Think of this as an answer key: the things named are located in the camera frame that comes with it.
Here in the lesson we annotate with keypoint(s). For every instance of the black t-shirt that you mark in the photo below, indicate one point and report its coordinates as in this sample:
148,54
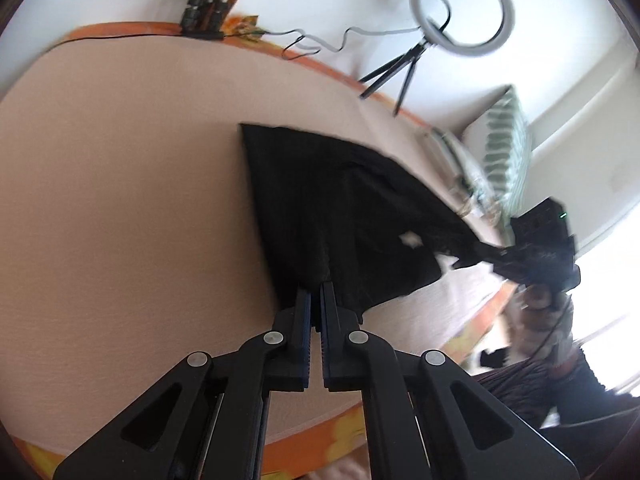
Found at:
325,200

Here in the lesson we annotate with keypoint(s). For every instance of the person's right forearm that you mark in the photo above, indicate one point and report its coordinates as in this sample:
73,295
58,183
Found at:
565,360

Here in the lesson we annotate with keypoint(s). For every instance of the silver folded tripod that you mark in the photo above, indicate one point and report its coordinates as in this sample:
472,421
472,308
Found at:
205,10

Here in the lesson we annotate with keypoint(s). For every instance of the green striped cushion cover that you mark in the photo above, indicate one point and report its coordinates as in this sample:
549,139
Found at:
505,135

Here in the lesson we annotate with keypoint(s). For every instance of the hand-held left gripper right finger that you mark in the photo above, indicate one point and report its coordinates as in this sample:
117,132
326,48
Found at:
327,320

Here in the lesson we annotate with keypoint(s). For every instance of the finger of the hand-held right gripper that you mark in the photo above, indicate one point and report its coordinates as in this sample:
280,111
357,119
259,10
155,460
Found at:
505,257

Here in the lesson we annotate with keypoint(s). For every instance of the person's right hand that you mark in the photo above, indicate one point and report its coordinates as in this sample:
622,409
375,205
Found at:
537,305

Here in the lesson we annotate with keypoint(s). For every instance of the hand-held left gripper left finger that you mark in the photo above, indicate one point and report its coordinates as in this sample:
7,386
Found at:
301,320

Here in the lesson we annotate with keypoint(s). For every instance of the yellow patterned cloth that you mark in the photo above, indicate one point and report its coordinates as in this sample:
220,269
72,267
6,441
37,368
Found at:
242,25

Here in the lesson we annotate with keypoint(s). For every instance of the black mini tripod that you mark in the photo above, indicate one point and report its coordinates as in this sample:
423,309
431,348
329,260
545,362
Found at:
407,77

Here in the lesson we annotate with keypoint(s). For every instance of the dark striped clothing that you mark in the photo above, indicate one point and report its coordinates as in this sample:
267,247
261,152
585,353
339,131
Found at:
515,390

